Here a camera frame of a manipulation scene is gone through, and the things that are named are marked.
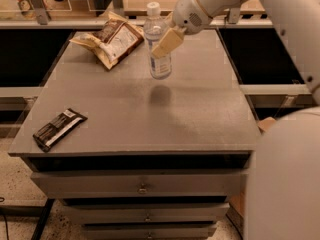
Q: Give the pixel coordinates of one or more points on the wooden shelf with metal frame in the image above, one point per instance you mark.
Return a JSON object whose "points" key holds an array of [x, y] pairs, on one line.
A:
{"points": [[71, 14]]}

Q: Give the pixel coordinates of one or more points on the brown chip bag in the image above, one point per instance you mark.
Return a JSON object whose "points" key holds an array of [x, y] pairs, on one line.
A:
{"points": [[114, 42]]}

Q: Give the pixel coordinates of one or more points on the grey drawer cabinet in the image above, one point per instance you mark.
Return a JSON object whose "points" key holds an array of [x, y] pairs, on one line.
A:
{"points": [[155, 159]]}

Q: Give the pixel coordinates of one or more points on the black snack bar wrapper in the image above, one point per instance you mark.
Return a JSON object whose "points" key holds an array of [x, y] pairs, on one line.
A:
{"points": [[54, 131]]}

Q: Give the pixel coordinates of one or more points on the cardboard box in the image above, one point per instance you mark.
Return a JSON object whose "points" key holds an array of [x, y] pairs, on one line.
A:
{"points": [[236, 213]]}

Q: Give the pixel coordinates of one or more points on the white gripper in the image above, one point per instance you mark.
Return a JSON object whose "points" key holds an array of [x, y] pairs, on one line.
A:
{"points": [[187, 12]]}

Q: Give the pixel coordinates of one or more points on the blue plastic water bottle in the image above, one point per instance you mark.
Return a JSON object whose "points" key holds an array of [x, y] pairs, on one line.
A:
{"points": [[154, 29]]}

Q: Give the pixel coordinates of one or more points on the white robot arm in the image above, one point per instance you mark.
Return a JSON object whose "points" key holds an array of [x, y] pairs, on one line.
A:
{"points": [[282, 195]]}

